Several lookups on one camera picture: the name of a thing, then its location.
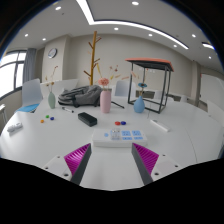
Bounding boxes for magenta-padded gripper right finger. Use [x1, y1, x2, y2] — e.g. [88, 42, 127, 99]
[131, 143, 183, 186]

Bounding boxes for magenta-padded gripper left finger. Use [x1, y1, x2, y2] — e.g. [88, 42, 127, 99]
[41, 143, 93, 186]

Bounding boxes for small clear white charger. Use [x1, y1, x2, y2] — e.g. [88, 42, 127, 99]
[110, 128, 121, 140]

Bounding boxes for white power strip blue sockets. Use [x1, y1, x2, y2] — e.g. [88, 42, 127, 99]
[91, 128, 148, 148]

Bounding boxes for long white remote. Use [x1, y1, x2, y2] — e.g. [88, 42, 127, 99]
[149, 118, 171, 133]

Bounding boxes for black rectangular block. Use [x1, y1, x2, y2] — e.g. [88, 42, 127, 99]
[77, 111, 98, 128]

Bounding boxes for black marker pen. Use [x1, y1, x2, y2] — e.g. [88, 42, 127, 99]
[61, 106, 75, 114]

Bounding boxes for blue vase with flowers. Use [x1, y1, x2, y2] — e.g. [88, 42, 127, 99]
[130, 69, 148, 114]

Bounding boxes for green vase with dried stems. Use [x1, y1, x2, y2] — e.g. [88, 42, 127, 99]
[44, 65, 59, 110]

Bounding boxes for pink vase with flowers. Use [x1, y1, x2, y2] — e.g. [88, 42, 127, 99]
[96, 63, 130, 114]

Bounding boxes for grey backpack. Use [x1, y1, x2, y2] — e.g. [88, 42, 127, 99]
[57, 84, 126, 110]

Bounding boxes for small white power strip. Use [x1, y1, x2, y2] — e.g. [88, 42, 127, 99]
[6, 121, 24, 134]

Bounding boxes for white chairs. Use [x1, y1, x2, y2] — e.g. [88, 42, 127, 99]
[114, 79, 189, 103]

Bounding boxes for white chair with blue seat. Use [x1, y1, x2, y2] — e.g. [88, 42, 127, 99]
[16, 78, 44, 114]

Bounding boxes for whiteboard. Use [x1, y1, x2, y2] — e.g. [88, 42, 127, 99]
[199, 73, 224, 111]

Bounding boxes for wooden coat rack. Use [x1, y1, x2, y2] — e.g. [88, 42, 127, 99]
[83, 30, 102, 86]

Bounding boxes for grey curtain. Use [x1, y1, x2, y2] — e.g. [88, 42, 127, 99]
[22, 47, 38, 84]

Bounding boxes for window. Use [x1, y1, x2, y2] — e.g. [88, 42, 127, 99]
[0, 49, 28, 99]

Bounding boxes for long ceiling light strip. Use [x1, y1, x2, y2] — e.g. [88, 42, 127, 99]
[75, 0, 190, 51]

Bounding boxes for ceiling spot lights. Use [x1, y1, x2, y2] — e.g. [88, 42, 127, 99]
[23, 0, 216, 51]

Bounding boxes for black frame stand orange top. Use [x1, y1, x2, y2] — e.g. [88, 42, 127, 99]
[125, 57, 175, 115]

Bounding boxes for round wall clock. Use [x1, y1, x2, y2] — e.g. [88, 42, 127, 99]
[47, 47, 58, 60]

